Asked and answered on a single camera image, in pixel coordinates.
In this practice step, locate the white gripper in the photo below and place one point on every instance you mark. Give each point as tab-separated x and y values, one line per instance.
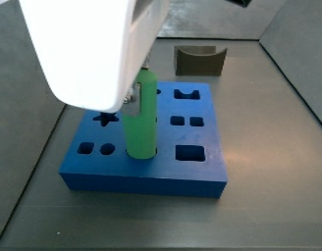
92	43

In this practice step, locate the dark grey curved holder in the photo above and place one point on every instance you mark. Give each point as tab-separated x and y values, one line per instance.
198	60

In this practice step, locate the blue shape-sorting block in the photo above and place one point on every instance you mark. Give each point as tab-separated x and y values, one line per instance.
189	166

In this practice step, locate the green oval peg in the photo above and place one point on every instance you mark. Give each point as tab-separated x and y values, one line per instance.
141	128

